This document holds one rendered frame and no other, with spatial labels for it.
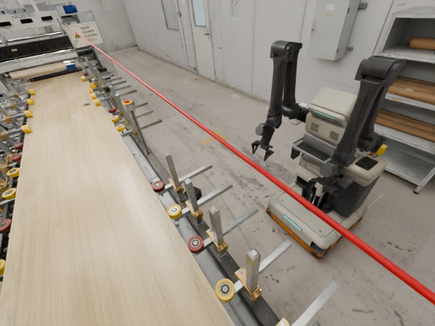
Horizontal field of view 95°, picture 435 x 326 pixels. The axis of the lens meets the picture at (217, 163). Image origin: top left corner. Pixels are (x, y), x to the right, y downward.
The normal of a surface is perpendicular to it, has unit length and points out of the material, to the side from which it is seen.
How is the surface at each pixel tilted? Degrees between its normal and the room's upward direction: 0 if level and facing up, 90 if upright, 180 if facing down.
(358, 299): 0
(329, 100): 42
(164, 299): 0
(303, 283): 0
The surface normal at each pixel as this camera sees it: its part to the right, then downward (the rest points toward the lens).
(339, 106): -0.62, -0.26
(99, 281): -0.09, -0.75
